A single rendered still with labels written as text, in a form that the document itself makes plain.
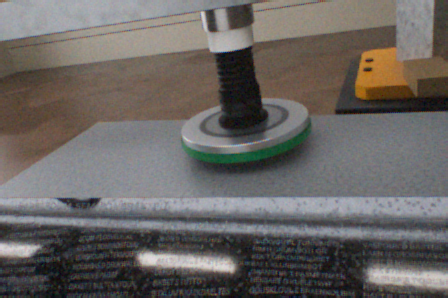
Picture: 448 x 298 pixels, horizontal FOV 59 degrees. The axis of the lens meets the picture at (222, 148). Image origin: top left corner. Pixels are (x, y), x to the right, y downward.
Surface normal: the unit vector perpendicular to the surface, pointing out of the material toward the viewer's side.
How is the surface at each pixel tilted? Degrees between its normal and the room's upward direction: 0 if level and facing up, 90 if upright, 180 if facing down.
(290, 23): 90
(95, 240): 45
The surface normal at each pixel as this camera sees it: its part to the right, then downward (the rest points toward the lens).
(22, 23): 0.00, 0.40
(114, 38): -0.29, 0.43
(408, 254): -0.31, -0.33
